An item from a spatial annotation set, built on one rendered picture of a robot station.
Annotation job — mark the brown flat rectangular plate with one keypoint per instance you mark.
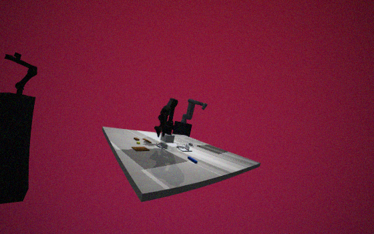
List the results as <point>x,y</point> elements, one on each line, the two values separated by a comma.
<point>142,148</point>

